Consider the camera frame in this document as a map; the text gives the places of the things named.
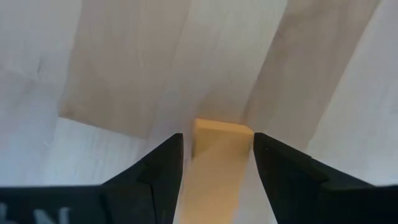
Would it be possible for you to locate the orange wooden block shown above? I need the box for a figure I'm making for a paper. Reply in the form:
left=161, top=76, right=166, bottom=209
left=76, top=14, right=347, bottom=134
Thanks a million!
left=178, top=118, right=254, bottom=224

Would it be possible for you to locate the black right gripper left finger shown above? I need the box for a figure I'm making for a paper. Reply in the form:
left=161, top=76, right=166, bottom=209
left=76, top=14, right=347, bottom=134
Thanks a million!
left=101, top=133, right=183, bottom=224

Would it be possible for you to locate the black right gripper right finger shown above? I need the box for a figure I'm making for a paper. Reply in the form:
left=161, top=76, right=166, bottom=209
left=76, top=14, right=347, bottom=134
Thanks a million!
left=253, top=133, right=386, bottom=224

